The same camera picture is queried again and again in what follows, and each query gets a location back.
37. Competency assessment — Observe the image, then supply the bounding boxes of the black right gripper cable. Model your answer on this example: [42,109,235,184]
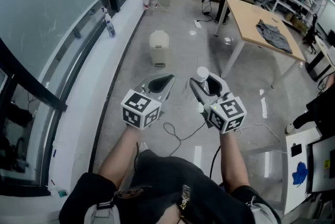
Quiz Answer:
[209,145,222,180]

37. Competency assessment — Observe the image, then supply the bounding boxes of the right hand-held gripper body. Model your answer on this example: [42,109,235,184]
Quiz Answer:
[200,91,248,135]

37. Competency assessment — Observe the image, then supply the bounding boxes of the black office chair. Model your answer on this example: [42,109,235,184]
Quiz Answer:
[303,14,322,54]

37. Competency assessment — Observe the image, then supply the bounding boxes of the blue label water bottle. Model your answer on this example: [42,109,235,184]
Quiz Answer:
[106,20,117,38]

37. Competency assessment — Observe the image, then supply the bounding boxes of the black floor cable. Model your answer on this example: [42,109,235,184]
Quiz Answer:
[163,120,207,157]

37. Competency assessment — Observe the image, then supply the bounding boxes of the black phone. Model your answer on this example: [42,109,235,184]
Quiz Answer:
[291,143,303,158]

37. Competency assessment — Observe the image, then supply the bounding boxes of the computer monitor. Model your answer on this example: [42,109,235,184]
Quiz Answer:
[307,136,335,194]

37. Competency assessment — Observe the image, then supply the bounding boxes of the black window frame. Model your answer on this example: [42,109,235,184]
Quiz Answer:
[0,0,137,197]

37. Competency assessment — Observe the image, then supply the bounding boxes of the blue cloth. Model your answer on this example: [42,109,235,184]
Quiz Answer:
[292,162,309,186]

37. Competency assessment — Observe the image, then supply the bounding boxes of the person's left forearm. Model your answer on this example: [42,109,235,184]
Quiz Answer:
[98,123,143,188]

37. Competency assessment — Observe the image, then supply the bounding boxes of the beige pedal trash bin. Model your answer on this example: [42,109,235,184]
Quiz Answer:
[149,30,170,68]

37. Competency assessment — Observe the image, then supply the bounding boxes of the person's right forearm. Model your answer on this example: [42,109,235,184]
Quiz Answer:
[219,131,251,194]

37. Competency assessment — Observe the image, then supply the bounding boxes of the metal keychain charm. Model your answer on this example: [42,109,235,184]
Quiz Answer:
[179,184,192,211]

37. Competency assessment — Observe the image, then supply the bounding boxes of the white side desk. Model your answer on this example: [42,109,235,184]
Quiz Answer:
[284,127,323,216]

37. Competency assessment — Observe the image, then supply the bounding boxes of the white desk black legs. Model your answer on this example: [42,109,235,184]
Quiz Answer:
[305,34,335,82]

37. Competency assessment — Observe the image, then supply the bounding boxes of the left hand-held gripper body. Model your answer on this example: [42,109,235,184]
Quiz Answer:
[120,88,165,131]

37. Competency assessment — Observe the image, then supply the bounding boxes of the large clear water jug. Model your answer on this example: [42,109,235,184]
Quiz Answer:
[147,0,159,16]

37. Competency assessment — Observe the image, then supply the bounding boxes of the person's black shirt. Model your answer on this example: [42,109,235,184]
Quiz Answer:
[59,149,282,224]

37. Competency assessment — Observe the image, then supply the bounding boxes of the wooden table white legs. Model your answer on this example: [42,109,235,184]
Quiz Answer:
[215,0,306,87]

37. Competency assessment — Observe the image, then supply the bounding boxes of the clear plastic bottle white cap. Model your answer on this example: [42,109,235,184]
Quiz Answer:
[184,66,209,100]

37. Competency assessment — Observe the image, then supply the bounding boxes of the white floor cable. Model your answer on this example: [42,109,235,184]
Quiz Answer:
[235,122,288,154]

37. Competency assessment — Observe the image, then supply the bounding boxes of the grey cloth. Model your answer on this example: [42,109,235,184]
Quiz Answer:
[255,18,293,54]

